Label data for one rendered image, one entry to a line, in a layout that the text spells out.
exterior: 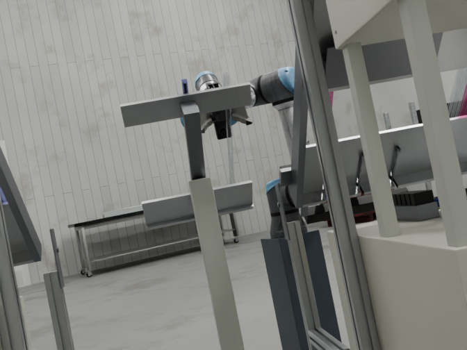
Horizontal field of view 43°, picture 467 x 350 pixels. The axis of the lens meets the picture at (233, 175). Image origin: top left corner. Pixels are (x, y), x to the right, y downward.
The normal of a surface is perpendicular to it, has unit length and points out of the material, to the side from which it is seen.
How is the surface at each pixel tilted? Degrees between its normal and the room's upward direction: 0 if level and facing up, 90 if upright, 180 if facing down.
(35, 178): 90
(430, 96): 90
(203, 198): 90
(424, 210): 90
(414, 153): 136
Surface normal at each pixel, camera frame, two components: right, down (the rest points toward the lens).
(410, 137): 0.23, 0.67
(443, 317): -0.97, 0.19
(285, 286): -0.92, 0.17
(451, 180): 0.13, -0.05
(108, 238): 0.36, -0.10
